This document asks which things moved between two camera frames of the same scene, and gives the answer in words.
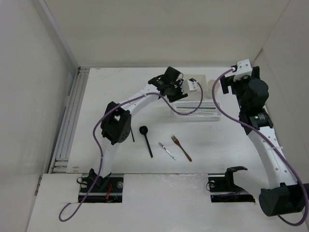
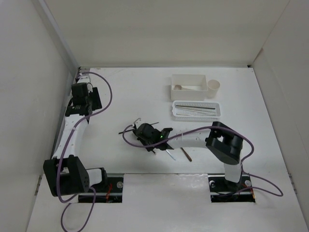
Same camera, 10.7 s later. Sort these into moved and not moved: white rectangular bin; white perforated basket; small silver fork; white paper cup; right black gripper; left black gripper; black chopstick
Moved: black chopstick; right black gripper; left black gripper
Not moved: white perforated basket; white rectangular bin; white paper cup; small silver fork
